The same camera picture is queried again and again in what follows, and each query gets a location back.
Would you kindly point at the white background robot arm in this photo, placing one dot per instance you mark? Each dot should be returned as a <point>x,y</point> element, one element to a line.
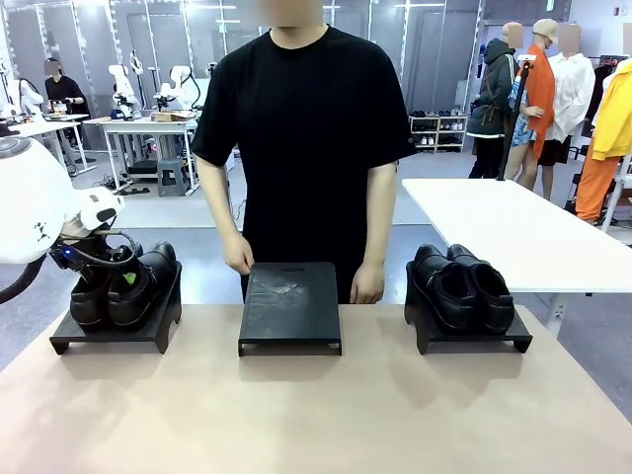
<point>119,81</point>
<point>29,96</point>
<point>178,79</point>

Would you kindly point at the blue cap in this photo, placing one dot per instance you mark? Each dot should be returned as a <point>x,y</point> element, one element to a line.
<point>116,115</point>

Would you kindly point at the mannequin in white shirt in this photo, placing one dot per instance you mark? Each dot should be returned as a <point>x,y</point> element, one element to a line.
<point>573,94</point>

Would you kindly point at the person in black T-shirt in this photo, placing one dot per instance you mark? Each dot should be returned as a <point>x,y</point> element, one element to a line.
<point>306,148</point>

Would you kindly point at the person's left forearm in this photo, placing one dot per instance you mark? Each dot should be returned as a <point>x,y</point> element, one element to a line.
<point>381,212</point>

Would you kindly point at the black shoe stand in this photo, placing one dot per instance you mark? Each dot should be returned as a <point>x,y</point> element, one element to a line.
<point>148,331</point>
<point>290,311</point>
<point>474,340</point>

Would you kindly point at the large white table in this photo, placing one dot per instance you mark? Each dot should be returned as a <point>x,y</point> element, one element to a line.
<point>494,222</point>

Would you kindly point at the person's right forearm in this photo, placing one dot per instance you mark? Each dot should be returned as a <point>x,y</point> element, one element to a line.
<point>219,197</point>

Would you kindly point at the grey step stool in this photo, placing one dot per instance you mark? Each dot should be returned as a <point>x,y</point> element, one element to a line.
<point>172,178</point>

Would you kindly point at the person in black clothes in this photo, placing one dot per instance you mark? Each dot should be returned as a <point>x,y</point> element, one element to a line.
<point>66,91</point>

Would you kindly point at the white desk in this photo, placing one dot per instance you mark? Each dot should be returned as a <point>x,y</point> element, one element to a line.
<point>54,126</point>
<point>138,124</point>

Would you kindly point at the person's right hand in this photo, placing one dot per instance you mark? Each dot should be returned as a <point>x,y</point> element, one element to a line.
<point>239,254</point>

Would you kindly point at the mannequin in dark green jacket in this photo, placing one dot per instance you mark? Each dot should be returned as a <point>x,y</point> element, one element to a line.
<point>494,94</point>

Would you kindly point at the mannequin in yellow hoodie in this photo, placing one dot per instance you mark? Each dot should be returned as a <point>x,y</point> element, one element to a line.
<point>609,123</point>

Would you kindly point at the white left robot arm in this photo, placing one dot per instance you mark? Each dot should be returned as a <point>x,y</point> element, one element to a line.
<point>29,207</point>

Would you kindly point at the dark hanging garment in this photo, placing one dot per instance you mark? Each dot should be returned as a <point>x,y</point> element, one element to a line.
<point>603,94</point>

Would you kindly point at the black box under desk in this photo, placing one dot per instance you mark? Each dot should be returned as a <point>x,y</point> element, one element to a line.
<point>143,167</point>

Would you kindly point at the person's left hand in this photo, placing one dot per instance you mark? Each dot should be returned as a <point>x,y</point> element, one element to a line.
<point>368,284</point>

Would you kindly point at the white shoe rack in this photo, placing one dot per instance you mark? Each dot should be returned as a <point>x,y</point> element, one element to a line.
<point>437,133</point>

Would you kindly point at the cardboard box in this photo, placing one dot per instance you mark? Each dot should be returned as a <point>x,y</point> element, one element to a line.
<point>170,117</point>

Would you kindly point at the mannequin in orange vest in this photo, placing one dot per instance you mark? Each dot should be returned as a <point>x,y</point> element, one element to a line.
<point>538,94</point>

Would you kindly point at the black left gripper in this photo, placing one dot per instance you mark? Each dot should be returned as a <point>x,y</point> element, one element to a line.
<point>79,257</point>

